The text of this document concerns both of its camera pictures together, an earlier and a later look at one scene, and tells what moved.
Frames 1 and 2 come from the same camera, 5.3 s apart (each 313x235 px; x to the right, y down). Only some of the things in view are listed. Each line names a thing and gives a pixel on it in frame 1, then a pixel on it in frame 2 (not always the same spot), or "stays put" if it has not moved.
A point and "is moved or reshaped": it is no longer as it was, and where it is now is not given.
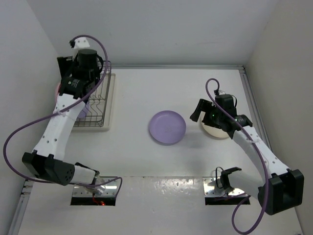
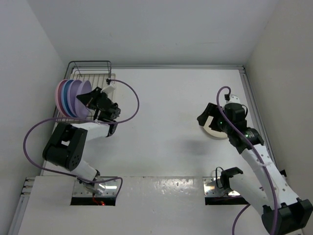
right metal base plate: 211,189 stays put
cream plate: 215,131 stays put
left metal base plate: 109,189 stays put
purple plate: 167,128 is moved or reshaped
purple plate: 85,108 is moved or reshaped
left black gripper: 66,63 -> 88,98
